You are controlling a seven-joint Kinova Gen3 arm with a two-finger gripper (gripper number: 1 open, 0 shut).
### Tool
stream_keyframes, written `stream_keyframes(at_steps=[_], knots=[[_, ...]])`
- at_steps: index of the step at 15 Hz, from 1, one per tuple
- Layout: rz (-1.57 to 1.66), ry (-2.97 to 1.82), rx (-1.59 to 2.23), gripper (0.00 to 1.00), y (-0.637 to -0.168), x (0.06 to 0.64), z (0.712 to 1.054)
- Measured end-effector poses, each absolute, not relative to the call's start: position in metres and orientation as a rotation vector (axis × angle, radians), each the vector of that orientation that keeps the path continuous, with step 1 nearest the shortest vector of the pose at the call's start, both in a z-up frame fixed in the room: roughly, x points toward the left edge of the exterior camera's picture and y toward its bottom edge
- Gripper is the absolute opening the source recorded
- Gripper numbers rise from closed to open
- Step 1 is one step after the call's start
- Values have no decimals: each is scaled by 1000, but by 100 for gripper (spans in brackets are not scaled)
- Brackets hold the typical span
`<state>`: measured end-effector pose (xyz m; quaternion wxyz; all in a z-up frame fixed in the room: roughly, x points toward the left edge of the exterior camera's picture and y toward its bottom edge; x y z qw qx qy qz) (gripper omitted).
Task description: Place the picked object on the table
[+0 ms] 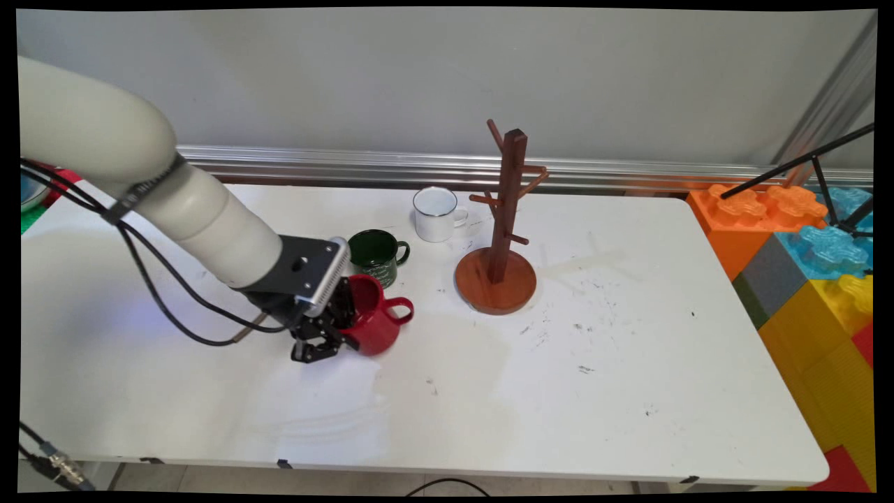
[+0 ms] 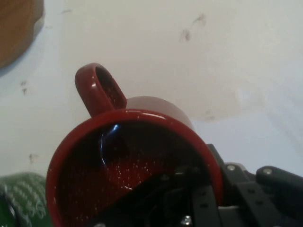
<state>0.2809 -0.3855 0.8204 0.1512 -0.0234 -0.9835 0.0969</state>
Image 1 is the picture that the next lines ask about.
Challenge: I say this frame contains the diagonal aluminium frame post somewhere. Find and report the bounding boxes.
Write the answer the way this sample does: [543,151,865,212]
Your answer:
[771,13,878,170]

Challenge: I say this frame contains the black floor cable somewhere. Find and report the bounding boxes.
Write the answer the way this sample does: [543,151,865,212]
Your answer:
[404,478,491,497]

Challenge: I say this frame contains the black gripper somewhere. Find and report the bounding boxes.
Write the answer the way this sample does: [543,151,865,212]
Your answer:
[248,278,360,365]

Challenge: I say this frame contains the dark green building block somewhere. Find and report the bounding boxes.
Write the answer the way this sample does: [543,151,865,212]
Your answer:
[732,275,770,330]

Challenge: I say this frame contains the white enamel mug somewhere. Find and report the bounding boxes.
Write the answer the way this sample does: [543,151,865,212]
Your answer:
[412,187,470,244]

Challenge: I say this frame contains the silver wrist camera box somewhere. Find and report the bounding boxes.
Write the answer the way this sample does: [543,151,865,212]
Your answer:
[297,238,352,319]

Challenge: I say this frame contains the yellow giant building block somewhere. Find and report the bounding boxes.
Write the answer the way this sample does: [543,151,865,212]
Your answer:
[758,274,877,490]

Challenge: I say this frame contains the black cable strap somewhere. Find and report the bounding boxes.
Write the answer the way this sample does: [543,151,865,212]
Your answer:
[101,154,190,226]

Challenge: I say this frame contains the black tripod stand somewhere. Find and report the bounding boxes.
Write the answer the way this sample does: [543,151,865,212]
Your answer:
[719,124,876,240]

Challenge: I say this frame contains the horizontal aluminium frame rail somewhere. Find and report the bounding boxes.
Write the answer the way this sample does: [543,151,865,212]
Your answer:
[176,145,874,194]

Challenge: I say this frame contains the brown wooden mug tree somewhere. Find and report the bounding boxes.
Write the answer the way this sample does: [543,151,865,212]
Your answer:
[455,119,550,316]

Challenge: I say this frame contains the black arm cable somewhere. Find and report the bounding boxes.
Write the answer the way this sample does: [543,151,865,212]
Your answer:
[20,168,270,349]
[20,159,288,334]

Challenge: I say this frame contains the red toy object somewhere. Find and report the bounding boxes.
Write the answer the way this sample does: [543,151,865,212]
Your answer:
[41,163,83,207]

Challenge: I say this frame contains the dark green enamel mug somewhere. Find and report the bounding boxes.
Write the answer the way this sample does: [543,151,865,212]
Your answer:
[347,229,411,290]

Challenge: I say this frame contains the blue giant building block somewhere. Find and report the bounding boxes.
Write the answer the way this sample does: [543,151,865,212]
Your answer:
[775,187,874,282]

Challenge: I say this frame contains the large red building block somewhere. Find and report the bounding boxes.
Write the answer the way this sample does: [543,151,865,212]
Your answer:
[810,446,873,493]

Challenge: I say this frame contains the small red building block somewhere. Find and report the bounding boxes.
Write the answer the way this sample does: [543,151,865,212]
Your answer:
[851,323,876,369]

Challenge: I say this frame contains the grey giant building block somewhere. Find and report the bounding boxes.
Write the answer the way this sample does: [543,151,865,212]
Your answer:
[740,234,815,319]

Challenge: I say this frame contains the orange giant building block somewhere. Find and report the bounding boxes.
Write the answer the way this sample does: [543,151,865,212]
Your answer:
[687,183,829,282]

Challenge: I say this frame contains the metal cable connector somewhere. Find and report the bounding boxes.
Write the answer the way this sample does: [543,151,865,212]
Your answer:
[17,421,97,492]

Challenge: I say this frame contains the grey blue bowl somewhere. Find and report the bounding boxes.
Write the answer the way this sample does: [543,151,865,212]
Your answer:
[20,171,51,212]

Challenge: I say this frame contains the red ceramic mug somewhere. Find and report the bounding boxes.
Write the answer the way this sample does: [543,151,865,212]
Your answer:
[341,274,415,357]

